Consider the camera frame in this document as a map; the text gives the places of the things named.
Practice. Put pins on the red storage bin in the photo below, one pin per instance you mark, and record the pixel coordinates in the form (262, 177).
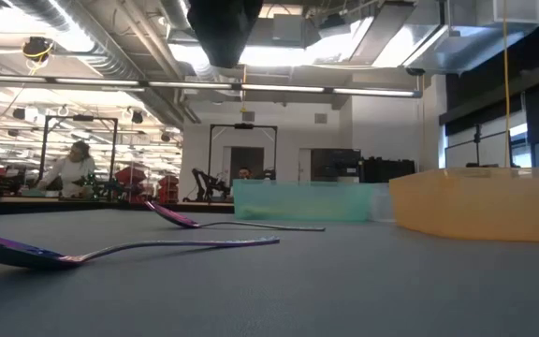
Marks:
(130, 178)
(168, 187)

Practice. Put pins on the person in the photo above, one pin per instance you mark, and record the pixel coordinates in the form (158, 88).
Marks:
(245, 173)
(70, 171)

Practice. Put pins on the blue-grey table mat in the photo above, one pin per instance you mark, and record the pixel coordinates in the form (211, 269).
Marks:
(344, 290)

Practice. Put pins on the orange plastic bin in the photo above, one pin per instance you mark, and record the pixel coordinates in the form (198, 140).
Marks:
(485, 210)

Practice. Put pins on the black background robot arm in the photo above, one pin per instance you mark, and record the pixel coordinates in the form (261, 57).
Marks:
(206, 180)

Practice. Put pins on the grey ceiling box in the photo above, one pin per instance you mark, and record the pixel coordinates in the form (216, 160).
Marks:
(288, 29)

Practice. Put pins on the iridescent purple spoon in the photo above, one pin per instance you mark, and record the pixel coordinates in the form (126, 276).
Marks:
(171, 215)
(17, 255)

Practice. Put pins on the clear plastic bin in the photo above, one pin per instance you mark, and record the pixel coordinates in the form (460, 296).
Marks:
(383, 203)

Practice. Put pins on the black gantry frame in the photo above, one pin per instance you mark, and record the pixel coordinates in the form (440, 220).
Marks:
(243, 126)
(82, 118)

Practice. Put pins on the long ceiling light bar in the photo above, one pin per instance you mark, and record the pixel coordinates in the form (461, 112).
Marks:
(288, 88)

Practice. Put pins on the black pole stand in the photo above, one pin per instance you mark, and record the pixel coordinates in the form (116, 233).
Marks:
(477, 145)

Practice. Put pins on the teal plastic bin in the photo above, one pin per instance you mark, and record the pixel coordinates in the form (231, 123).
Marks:
(302, 202)

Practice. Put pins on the low black cabinet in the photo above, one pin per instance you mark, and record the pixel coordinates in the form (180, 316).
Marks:
(386, 171)

